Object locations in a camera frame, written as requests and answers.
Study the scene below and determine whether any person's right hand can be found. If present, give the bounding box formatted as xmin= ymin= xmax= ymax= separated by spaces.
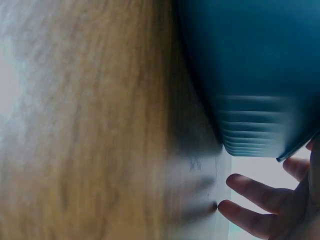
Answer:
xmin=218 ymin=138 xmax=320 ymax=240

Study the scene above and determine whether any teal ribbed plastic bowl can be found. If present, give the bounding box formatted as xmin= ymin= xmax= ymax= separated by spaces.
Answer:
xmin=174 ymin=0 xmax=320 ymax=162

